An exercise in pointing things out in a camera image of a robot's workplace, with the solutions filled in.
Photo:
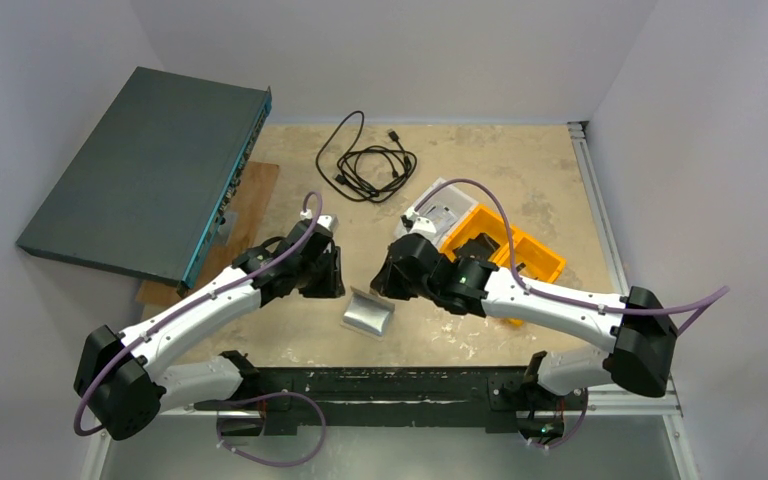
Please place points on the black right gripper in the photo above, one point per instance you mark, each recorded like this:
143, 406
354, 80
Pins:
393, 266

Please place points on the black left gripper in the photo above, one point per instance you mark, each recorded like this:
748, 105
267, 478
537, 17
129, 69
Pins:
326, 266

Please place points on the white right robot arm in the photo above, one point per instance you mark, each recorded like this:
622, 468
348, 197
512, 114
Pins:
630, 342

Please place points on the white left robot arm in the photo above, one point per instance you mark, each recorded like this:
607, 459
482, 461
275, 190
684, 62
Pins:
125, 379

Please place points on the papers in white bin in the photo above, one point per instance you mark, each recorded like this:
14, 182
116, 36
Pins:
441, 215

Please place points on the black part in orange bin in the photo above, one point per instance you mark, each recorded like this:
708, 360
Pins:
480, 247

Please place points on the white plastic bin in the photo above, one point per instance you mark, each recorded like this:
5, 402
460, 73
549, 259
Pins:
457, 200

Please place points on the brown wooden board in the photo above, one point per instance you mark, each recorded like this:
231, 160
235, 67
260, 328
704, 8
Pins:
244, 215

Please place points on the orange plastic bin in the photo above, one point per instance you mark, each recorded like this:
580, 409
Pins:
533, 259

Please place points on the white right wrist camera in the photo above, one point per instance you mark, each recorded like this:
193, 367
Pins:
414, 223

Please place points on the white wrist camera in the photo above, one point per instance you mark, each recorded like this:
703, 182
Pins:
328, 221
414, 223

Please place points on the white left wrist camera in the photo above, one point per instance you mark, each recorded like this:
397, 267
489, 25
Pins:
328, 221

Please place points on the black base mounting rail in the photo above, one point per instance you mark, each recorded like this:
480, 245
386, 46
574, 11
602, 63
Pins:
493, 399

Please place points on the dark grey network switch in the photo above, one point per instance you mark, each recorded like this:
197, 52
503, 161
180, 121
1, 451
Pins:
146, 193

